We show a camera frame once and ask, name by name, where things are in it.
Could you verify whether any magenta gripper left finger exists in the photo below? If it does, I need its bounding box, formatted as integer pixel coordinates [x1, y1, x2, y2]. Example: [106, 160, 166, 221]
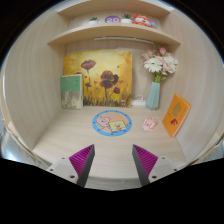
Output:
[47, 145, 95, 187]

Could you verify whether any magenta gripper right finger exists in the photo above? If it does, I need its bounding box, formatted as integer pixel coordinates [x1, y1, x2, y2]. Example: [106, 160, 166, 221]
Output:
[132, 145, 179, 186]

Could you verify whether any round cartoon mouse pad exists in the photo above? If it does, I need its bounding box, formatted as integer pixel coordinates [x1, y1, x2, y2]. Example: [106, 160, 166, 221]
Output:
[92, 110, 132, 137]

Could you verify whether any teal geometric vase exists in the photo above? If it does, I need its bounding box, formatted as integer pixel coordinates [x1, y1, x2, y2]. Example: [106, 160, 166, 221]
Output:
[146, 82, 160, 110]

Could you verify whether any orange book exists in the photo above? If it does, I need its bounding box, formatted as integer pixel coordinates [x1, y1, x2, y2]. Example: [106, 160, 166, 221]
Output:
[162, 94, 191, 137]

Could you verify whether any white power strip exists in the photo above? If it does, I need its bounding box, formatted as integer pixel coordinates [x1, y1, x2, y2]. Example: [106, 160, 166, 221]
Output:
[131, 95, 146, 106]

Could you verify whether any green book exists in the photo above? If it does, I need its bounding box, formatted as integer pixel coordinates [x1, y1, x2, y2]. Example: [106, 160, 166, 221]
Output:
[60, 74, 83, 110]

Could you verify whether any poppy flower painting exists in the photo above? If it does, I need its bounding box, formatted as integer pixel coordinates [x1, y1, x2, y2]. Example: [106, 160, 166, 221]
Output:
[64, 49, 132, 107]

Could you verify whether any pink white flower bouquet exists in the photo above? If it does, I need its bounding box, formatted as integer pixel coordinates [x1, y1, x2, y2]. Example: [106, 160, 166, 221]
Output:
[142, 47, 178, 83]

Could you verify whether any wooden lower shelf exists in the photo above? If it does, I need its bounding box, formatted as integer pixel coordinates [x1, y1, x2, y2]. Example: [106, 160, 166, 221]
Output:
[49, 23, 181, 45]

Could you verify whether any wooden shelf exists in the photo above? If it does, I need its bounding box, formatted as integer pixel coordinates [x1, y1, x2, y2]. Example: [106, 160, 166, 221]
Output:
[49, 23, 181, 45]
[59, 0, 173, 18]

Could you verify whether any left small potted plant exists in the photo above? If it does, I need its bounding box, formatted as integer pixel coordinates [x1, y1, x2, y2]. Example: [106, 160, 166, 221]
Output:
[89, 17, 99, 24]

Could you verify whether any small potted plant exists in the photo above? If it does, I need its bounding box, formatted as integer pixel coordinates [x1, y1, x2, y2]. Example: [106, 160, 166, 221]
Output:
[121, 13, 132, 23]
[89, 17, 99, 24]

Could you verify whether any right small potted plant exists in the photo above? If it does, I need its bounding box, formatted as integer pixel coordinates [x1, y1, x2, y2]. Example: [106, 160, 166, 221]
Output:
[121, 13, 132, 23]

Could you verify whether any purple round number sign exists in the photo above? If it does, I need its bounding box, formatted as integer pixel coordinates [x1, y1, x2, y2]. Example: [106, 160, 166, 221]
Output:
[105, 15, 121, 23]

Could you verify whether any wooden upper shelf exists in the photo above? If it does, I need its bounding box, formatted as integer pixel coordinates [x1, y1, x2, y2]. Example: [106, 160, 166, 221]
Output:
[59, 0, 173, 18]

